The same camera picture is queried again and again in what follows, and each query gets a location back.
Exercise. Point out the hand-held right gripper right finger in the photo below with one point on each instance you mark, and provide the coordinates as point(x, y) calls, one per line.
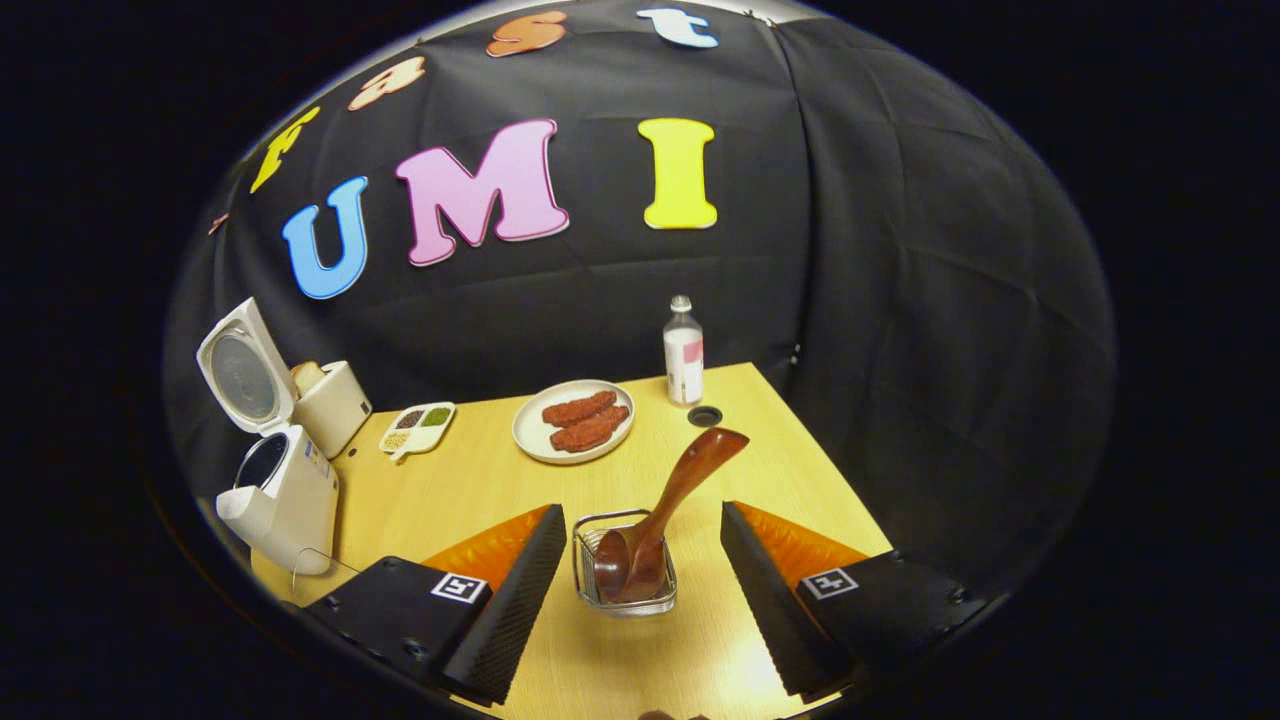
point(770, 610)

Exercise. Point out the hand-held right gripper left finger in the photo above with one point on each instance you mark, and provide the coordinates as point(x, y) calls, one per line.
point(515, 600)

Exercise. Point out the brown wooden spoon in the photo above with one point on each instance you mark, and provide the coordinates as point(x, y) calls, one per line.
point(690, 470)

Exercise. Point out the white rice cooker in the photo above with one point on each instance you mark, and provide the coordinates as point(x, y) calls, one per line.
point(295, 500)

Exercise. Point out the white round plate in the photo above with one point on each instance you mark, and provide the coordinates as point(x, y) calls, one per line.
point(530, 430)

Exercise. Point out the red sausage piece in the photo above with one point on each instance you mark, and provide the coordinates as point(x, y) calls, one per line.
point(590, 430)
point(578, 408)

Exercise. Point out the white divided grain dish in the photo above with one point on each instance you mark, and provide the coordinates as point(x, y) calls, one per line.
point(418, 430)

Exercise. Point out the white toaster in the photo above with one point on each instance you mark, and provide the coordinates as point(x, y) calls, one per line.
point(338, 412)

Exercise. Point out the clear bottle with pink label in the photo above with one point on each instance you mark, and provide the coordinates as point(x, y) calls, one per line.
point(684, 360)

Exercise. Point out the toasted bread slice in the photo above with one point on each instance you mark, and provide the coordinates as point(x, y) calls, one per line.
point(307, 378)

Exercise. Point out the red cloth clip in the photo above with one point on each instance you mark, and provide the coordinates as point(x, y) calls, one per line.
point(217, 223)

